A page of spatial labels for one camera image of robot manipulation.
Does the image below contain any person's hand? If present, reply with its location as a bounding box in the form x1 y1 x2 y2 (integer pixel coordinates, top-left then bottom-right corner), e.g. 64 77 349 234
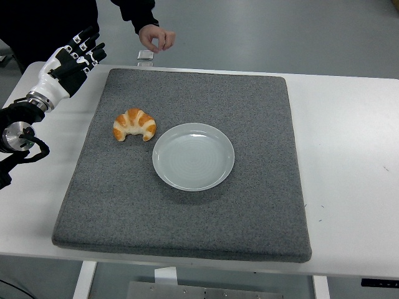
138 25 176 54

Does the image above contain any golden croissant bread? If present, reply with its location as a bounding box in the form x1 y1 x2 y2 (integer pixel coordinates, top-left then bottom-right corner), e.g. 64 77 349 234
112 107 157 143

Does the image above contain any grey felt mat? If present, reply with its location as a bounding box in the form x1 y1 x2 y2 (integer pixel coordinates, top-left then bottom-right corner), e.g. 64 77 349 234
51 68 312 264

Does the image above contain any black floor cable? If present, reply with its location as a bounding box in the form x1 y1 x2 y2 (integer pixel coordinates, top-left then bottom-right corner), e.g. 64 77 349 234
0 278 31 299

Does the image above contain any white round plate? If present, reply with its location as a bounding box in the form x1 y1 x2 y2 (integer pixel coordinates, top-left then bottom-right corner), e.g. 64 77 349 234
151 122 236 191

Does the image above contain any person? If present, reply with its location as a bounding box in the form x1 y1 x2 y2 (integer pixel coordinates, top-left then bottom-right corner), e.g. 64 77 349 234
0 0 160 74

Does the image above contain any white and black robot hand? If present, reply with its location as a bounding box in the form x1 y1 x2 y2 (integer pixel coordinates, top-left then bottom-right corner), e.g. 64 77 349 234
28 26 108 106

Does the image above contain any white table leg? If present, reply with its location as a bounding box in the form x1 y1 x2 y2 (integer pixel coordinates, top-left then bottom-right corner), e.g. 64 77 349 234
72 260 97 299
312 275 330 299

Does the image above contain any black table control panel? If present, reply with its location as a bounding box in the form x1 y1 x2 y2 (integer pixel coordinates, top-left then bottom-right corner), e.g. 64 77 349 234
360 278 399 288

